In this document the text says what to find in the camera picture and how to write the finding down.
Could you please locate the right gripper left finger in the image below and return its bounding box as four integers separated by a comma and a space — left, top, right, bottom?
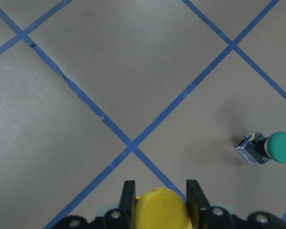
119, 180, 136, 229

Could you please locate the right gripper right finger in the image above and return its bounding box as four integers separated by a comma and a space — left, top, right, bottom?
186, 179, 210, 229

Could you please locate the yellow push button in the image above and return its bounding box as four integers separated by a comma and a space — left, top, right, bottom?
134, 187, 193, 229

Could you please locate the green push button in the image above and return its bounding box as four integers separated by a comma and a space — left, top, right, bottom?
235, 132, 286, 165

